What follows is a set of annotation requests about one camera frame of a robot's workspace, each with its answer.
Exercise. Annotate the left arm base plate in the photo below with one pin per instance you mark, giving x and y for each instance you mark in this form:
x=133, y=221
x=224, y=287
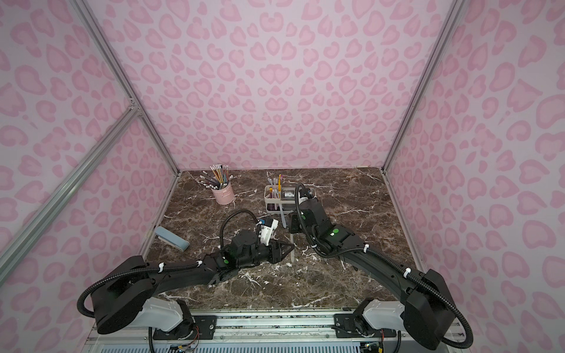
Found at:
x=203, y=326

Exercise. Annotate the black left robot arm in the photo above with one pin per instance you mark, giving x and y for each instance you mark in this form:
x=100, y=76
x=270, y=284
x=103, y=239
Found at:
x=127, y=296

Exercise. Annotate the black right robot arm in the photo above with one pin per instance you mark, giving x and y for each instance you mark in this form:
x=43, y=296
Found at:
x=431, y=316

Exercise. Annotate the aluminium frame rail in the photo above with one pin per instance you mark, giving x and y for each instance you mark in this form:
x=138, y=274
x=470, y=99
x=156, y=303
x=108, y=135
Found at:
x=297, y=330

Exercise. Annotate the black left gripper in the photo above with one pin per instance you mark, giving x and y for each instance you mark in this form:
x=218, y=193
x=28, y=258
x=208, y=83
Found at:
x=274, y=251

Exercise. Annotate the pink pencil cup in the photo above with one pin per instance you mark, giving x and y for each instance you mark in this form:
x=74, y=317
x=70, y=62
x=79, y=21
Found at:
x=225, y=195

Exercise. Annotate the coloured pencils bunch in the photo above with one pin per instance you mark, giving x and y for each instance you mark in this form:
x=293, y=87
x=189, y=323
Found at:
x=218, y=178

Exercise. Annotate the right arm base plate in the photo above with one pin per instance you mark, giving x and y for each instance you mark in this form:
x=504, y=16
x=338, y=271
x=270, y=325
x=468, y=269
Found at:
x=350, y=325

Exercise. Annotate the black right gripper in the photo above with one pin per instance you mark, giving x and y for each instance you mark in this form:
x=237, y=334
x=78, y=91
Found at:
x=296, y=221

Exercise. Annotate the grey blue toothbrush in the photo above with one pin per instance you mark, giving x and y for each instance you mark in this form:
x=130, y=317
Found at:
x=282, y=216

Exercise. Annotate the cream toothbrush holder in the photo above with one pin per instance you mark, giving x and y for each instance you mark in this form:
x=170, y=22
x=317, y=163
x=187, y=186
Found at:
x=286, y=198

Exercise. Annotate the grey blue box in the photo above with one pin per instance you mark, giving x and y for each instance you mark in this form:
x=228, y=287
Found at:
x=171, y=239

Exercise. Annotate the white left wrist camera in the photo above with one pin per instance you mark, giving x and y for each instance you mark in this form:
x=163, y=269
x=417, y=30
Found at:
x=267, y=230

